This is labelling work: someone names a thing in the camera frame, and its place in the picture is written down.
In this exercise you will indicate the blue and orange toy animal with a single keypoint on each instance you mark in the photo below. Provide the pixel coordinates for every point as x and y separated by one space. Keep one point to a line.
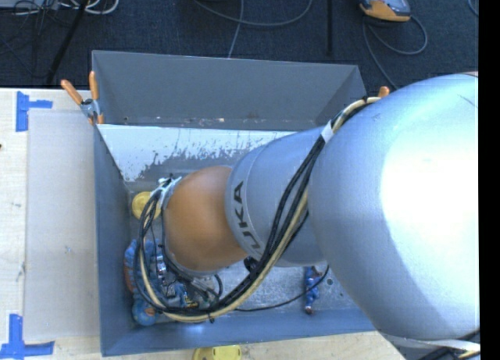
145 313

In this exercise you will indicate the yellow round disc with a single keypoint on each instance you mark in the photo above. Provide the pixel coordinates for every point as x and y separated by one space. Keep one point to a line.
140 203

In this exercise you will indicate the small blue toy figure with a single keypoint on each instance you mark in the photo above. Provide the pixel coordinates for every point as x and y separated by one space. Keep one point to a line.
311 286

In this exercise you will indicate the pale flat board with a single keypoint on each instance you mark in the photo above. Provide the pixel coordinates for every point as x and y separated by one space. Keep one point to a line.
58 214

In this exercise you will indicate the grey metal bin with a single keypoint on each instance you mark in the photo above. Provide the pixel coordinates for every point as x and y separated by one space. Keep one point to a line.
218 89

